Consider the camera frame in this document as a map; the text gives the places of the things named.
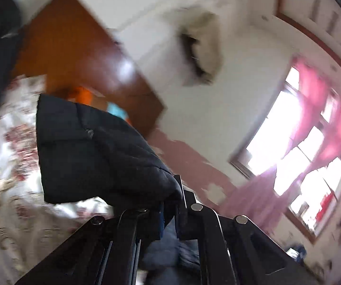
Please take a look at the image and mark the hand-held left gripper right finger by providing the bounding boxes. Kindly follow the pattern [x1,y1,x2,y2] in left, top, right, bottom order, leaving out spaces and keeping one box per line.
[174,174,323,285]

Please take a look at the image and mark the blue bag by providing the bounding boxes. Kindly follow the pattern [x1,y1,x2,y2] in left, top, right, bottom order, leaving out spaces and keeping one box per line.
[286,244,308,262]

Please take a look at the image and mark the beige wall-mounted fixture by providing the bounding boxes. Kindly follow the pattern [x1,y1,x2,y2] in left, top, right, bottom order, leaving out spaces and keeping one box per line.
[178,10,226,86]

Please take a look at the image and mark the wooden headboard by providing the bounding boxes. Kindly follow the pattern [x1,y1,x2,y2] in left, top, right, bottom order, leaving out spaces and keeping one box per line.
[12,0,165,138]

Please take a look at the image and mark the orange brown blue striped pillow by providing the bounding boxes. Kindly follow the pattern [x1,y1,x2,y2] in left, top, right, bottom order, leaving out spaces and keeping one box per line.
[66,85,131,124]

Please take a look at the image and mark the floral satin bedspread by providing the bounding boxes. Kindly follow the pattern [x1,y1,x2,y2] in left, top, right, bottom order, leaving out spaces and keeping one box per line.
[0,74,116,285]

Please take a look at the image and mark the black padded jacket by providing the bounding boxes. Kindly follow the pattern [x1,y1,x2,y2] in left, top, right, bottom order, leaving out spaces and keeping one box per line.
[36,93,202,274]

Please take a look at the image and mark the pink curtain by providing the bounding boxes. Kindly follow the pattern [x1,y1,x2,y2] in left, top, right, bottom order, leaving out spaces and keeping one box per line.
[218,55,341,235]

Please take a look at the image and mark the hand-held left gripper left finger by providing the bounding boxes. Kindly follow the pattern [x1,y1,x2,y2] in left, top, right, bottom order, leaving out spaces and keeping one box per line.
[15,203,163,285]

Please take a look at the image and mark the wooden framed window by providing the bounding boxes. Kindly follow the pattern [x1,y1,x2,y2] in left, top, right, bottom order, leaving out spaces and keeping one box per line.
[229,54,341,245]

